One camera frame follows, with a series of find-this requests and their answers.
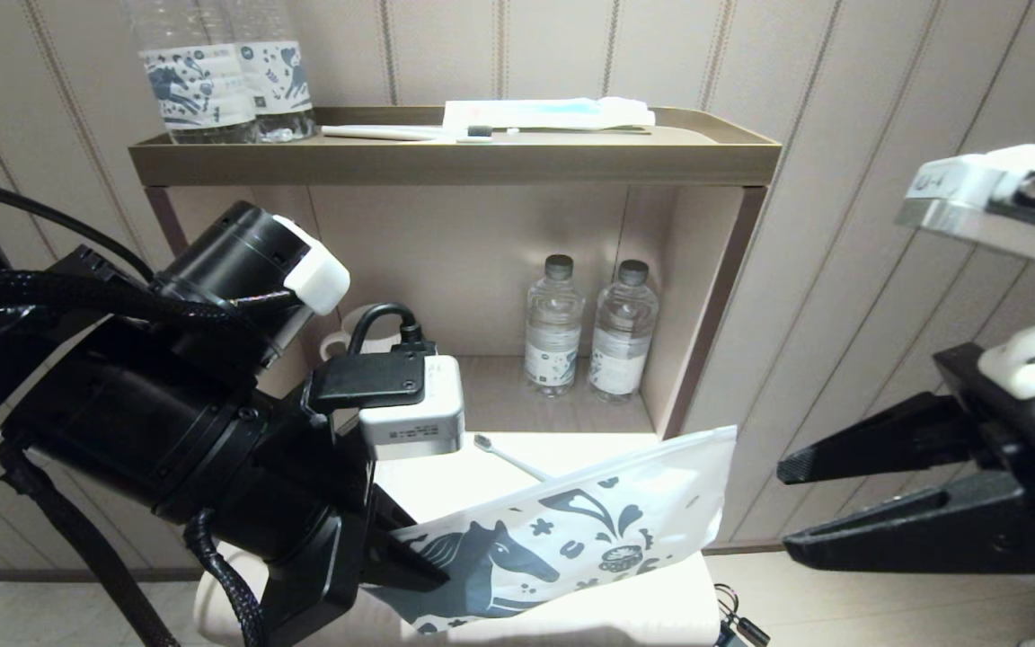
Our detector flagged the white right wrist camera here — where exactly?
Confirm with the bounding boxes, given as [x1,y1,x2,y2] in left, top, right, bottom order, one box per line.
[895,144,1035,270]

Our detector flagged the white blue packet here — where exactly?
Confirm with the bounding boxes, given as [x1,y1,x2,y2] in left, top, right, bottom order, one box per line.
[442,96,658,132]

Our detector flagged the white blue horse pouch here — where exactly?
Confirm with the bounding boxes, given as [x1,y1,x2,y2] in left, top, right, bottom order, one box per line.
[360,425,739,635]

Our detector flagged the large clear water bottle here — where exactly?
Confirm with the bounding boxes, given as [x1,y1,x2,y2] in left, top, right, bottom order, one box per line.
[226,0,317,143]
[120,0,260,145]

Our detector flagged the white toothbrush black bristles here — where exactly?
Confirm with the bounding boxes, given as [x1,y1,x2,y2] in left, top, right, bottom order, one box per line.
[321,124,520,143]

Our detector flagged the white ribbed mug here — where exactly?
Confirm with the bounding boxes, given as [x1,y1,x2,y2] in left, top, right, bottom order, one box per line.
[320,304,415,360]

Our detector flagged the brown open shelf cabinet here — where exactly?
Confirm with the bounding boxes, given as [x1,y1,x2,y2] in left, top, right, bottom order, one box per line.
[128,106,783,441]

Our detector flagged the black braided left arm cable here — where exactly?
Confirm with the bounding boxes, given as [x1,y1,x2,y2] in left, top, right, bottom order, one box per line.
[0,439,269,647]
[0,268,296,326]

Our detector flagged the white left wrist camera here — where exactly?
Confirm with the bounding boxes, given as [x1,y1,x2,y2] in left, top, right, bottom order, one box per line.
[358,355,467,461]

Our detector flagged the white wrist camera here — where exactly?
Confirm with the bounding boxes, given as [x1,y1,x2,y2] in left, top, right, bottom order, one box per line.
[895,144,1035,270]
[358,355,467,461]

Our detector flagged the short black left camera cable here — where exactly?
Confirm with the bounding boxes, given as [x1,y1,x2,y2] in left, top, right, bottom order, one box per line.
[349,303,436,356]

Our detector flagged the black left camera bracket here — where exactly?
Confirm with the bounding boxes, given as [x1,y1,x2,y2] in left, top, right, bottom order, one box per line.
[306,349,436,414]

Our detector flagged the pale grey toothbrush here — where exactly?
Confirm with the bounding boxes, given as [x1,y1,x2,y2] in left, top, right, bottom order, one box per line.
[473,434,554,483]

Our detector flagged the small clear water bottle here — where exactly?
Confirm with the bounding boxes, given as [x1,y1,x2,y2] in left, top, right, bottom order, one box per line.
[524,254,585,397]
[588,260,659,403]

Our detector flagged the black key bundle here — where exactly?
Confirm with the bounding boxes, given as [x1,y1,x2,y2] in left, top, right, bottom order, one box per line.
[711,584,772,647]

